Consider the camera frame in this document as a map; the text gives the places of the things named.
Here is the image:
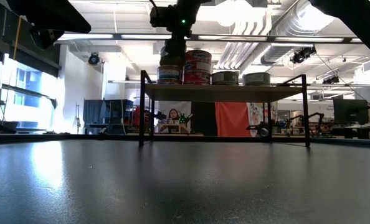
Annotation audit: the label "green albacore tuna can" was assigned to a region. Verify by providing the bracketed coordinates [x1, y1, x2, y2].
[211, 71, 240, 86]

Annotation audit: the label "gold-lidded albacore tuna can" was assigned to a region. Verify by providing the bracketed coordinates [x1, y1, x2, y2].
[242, 72, 272, 87]

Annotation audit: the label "black ceiling spotlights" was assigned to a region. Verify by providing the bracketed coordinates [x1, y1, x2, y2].
[290, 45, 317, 65]

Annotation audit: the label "red cloth banner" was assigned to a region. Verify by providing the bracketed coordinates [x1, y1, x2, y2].
[215, 102, 252, 138]

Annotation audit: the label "black panel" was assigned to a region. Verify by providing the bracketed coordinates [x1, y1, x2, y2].
[190, 101, 217, 137]

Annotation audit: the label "black monitor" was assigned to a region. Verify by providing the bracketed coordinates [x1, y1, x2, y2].
[333, 98, 369, 126]

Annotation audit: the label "person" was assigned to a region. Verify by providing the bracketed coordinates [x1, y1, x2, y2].
[159, 108, 189, 134]

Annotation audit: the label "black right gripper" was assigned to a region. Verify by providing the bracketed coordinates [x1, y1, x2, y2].
[159, 0, 206, 67]

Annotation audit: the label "thin ceiling light strip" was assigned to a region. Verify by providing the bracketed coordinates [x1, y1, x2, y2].
[107, 80, 158, 85]

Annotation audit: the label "white cloth backdrop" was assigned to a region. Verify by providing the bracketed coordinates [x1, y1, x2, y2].
[158, 101, 192, 124]

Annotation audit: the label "yellow hanging cord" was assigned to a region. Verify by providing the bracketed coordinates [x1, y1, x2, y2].
[12, 17, 23, 60]

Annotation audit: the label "small black ceiling device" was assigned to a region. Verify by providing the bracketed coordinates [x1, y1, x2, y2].
[321, 75, 341, 85]

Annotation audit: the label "colourful poster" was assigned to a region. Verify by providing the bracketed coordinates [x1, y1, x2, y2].
[249, 102, 272, 127]

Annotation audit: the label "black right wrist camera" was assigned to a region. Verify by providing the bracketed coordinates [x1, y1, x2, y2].
[149, 6, 174, 29]

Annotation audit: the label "black window rail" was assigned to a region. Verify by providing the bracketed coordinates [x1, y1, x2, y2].
[0, 77, 58, 110]

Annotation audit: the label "silver ventilation duct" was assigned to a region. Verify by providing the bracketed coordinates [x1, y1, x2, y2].
[261, 0, 337, 65]

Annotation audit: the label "wooden workbench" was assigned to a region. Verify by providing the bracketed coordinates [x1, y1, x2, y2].
[158, 123, 183, 134]

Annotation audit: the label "blue partition screen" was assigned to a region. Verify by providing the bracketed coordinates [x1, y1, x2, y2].
[83, 99, 135, 134]

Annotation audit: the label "wooden shelf with black legs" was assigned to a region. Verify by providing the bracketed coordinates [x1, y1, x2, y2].
[138, 70, 311, 149]

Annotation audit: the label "round black wall device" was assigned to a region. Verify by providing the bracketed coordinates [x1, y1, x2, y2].
[88, 52, 101, 66]

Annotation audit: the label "black beam with light strips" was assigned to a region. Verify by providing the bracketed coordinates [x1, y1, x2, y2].
[55, 32, 365, 44]

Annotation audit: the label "dark desk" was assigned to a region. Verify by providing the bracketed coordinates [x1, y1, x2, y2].
[330, 125, 370, 140]

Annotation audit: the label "white ceiling pipes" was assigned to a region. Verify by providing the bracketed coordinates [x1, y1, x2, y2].
[217, 18, 268, 71]

